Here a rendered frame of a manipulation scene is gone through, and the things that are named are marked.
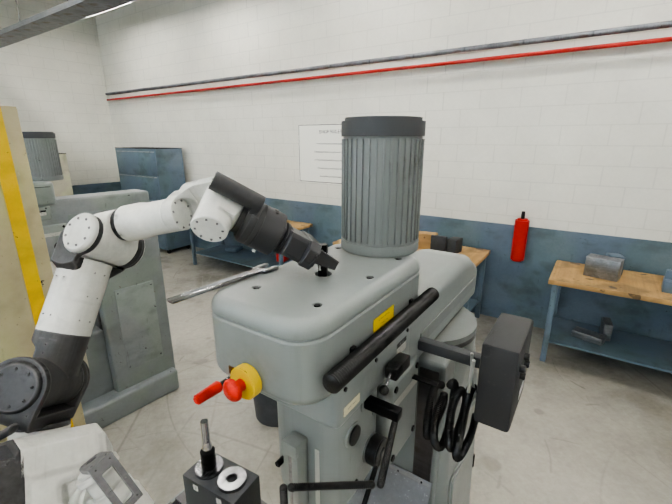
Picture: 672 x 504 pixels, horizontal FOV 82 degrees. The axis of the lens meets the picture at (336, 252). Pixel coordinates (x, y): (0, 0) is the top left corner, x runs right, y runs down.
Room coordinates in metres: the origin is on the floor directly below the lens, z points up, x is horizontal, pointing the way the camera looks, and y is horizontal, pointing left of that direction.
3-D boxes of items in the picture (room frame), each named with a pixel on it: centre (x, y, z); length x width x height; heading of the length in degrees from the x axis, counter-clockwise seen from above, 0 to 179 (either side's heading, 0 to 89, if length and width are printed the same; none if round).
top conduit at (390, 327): (0.71, -0.11, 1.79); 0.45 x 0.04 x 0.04; 146
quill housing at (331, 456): (0.77, 0.02, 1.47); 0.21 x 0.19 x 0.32; 56
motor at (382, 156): (0.97, -0.11, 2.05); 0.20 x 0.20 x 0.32
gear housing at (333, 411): (0.80, 0.00, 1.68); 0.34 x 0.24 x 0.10; 146
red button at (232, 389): (0.56, 0.17, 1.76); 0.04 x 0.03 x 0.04; 56
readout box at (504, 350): (0.83, -0.42, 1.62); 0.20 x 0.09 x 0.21; 146
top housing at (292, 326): (0.78, 0.02, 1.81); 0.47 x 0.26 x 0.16; 146
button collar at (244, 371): (0.58, 0.16, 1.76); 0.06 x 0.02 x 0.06; 56
